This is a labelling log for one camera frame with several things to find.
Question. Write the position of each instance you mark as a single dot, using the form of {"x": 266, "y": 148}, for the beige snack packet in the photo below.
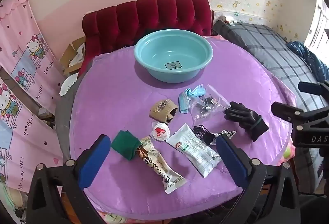
{"x": 156, "y": 167}

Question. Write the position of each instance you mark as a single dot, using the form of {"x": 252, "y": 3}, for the grey plaid bed sheet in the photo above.
{"x": 272, "y": 52}

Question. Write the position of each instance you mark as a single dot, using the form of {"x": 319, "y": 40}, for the black glove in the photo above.
{"x": 246, "y": 118}

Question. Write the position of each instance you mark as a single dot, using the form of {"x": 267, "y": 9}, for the teal plastic basin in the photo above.
{"x": 154, "y": 64}

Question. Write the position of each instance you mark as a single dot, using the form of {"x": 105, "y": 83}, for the red velvet tufted sofa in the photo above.
{"x": 128, "y": 21}

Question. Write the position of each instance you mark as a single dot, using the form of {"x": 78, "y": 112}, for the clear zip bag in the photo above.
{"x": 205, "y": 108}

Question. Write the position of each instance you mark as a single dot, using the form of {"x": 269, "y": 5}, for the silver foil wrapper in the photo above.
{"x": 226, "y": 134}

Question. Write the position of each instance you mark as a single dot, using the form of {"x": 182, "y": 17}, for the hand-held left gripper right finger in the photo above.
{"x": 231, "y": 159}

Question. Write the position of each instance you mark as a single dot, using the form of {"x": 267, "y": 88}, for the blue face mask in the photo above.
{"x": 183, "y": 103}

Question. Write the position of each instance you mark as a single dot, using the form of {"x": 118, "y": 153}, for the cardboard box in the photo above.
{"x": 70, "y": 57}

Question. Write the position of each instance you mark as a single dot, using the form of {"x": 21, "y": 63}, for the pink cartoon cat curtain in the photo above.
{"x": 23, "y": 141}
{"x": 28, "y": 41}

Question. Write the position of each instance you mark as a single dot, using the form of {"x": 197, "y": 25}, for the blue starry cloth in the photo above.
{"x": 308, "y": 57}

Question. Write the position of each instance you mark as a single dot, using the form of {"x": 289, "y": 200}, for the green cloth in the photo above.
{"x": 123, "y": 145}

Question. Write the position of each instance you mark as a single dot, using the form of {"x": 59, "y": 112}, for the purple quilted table cover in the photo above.
{"x": 115, "y": 85}

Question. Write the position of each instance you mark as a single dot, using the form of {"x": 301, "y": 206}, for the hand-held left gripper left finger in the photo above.
{"x": 92, "y": 162}

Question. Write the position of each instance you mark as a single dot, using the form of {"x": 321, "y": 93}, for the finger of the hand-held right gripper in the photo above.
{"x": 287, "y": 111}
{"x": 312, "y": 88}

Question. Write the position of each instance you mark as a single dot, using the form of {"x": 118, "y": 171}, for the small white red box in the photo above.
{"x": 228, "y": 20}

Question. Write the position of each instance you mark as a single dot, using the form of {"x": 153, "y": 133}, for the white red wrapper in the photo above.
{"x": 161, "y": 132}

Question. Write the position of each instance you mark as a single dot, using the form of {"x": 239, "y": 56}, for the white snack packet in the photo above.
{"x": 192, "y": 152}

